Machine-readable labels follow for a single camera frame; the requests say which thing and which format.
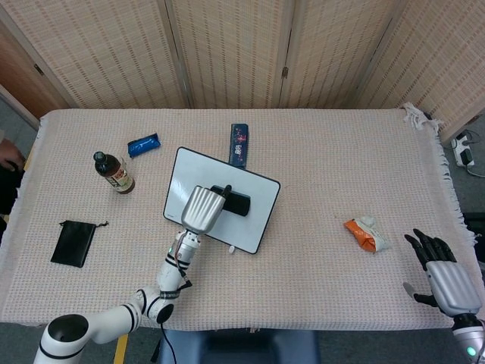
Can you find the silver and black right robot hand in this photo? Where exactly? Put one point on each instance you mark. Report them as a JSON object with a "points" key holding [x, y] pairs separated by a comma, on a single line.
{"points": [[451, 284]]}

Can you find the silver and black left robot hand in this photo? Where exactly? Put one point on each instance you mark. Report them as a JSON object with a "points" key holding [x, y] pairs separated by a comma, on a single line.
{"points": [[201, 208]]}

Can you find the black whiteboard eraser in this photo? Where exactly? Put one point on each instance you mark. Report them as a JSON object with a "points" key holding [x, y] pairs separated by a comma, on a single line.
{"points": [[239, 204]]}

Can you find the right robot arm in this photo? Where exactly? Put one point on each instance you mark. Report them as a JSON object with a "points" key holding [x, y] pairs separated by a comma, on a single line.
{"points": [[470, 335]]}

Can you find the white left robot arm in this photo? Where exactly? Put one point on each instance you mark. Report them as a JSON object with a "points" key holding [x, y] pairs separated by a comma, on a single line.
{"points": [[113, 314]]}

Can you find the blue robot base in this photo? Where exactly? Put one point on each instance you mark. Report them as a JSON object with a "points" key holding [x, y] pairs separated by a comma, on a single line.
{"points": [[235, 347]]}

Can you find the bystander's hand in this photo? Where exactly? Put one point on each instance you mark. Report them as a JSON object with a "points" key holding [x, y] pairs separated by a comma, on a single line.
{"points": [[9, 153]]}

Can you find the white plastic board stand foot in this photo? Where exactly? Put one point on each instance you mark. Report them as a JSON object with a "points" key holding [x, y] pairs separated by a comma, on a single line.
{"points": [[231, 250]]}

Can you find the dark blue printed box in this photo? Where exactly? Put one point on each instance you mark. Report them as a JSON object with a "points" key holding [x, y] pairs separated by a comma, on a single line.
{"points": [[238, 146]]}

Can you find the blue snack packet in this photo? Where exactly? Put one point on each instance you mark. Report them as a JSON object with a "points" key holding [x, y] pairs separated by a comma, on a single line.
{"points": [[144, 145]]}

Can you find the brown tea bottle, black cap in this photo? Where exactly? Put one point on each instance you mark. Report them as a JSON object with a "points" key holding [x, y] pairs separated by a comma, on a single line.
{"points": [[117, 178]]}

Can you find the orange and white snack packet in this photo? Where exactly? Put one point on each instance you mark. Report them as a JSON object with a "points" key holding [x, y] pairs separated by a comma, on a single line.
{"points": [[363, 235]]}

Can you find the beige waffle-weave tablecloth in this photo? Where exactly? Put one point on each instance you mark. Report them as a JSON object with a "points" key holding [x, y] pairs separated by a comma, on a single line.
{"points": [[303, 189]]}

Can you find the white power strip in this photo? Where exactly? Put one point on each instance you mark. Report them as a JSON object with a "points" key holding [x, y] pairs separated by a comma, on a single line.
{"points": [[463, 149]]}

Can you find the metal screen hinge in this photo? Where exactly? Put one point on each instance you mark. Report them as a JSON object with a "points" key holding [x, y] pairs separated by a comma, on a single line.
{"points": [[285, 72], [38, 69]]}

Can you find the woven bamboo folding screen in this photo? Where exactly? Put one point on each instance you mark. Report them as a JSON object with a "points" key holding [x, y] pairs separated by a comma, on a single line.
{"points": [[235, 49]]}

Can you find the white board with black frame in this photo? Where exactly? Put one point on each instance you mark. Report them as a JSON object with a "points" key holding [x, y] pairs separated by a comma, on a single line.
{"points": [[197, 167]]}

